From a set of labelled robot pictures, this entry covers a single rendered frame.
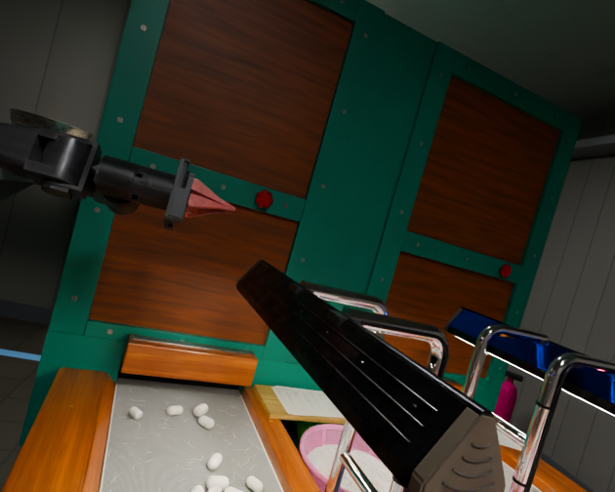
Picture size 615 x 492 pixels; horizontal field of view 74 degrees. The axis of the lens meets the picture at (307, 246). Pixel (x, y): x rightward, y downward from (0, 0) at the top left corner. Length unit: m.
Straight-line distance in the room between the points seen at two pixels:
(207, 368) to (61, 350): 0.31
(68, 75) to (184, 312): 2.71
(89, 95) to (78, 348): 2.62
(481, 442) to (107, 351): 0.86
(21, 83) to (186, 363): 2.89
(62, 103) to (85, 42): 0.46
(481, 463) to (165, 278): 0.82
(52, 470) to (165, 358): 0.33
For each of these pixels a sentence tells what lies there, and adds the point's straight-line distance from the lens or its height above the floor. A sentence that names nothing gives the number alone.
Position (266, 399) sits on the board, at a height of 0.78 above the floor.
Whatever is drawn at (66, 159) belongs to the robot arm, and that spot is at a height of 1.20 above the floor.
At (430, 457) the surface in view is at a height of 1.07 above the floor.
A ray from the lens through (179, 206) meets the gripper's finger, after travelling 0.64.
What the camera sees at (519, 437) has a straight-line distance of 0.82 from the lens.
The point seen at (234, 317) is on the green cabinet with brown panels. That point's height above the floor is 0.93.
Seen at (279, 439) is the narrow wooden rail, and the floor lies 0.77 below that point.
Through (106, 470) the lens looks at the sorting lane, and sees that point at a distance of 0.82.
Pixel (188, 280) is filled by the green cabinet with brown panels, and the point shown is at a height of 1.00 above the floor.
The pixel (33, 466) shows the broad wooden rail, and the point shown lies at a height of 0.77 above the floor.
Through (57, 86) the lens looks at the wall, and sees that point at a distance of 3.55.
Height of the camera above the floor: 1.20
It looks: 3 degrees down
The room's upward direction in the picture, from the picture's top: 16 degrees clockwise
